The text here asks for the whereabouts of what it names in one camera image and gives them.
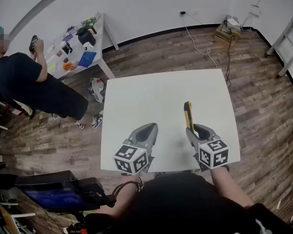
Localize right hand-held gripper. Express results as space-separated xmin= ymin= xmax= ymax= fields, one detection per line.
xmin=185 ymin=123 xmax=230 ymax=173

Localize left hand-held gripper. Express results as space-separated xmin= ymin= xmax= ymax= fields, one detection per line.
xmin=112 ymin=122 xmax=159 ymax=176

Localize yellow black utility knife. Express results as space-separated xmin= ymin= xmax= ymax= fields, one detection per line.
xmin=184 ymin=101 xmax=195 ymax=134

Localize person's left forearm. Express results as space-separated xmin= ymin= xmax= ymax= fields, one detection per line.
xmin=94 ymin=174 xmax=143 ymax=219

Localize person's right forearm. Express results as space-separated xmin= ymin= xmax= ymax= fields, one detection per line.
xmin=210 ymin=165 xmax=255 ymax=210

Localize white plastic bag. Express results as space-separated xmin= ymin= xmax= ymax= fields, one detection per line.
xmin=89 ymin=77 xmax=106 ymax=103

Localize person's black shirt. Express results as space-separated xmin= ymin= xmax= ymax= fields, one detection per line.
xmin=84 ymin=173 xmax=293 ymax=234

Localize white long table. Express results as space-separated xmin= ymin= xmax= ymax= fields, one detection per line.
xmin=42 ymin=13 xmax=120 ymax=80

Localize blue cloth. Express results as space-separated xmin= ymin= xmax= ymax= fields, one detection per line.
xmin=78 ymin=51 xmax=97 ymax=68

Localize stacked wooden crates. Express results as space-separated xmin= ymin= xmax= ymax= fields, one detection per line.
xmin=213 ymin=22 xmax=242 ymax=49

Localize orange tool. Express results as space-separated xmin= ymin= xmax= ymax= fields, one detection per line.
xmin=63 ymin=61 xmax=77 ymax=71

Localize black monitor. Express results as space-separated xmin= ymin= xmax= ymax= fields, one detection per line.
xmin=14 ymin=170 xmax=116 ymax=215

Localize black kettle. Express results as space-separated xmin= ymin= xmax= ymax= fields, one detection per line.
xmin=75 ymin=27 xmax=97 ymax=47

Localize black white box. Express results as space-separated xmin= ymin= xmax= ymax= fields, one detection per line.
xmin=61 ymin=41 xmax=73 ymax=54

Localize white router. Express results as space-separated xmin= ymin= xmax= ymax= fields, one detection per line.
xmin=225 ymin=18 xmax=240 ymax=29

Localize green potted plant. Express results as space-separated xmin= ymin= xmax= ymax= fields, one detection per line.
xmin=81 ymin=17 xmax=99 ymax=28

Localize metal ladder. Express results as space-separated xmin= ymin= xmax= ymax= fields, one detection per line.
xmin=265 ymin=0 xmax=293 ymax=78

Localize black handheld device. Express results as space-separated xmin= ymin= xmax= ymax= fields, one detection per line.
xmin=28 ymin=35 xmax=40 ymax=55

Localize black looped cable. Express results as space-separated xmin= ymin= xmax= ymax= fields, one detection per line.
xmin=111 ymin=177 xmax=144 ymax=201

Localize white cable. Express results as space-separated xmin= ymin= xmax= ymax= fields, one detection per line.
xmin=184 ymin=14 xmax=218 ymax=70

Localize white wall cable duct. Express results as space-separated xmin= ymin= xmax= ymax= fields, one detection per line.
xmin=241 ymin=0 xmax=269 ymax=27

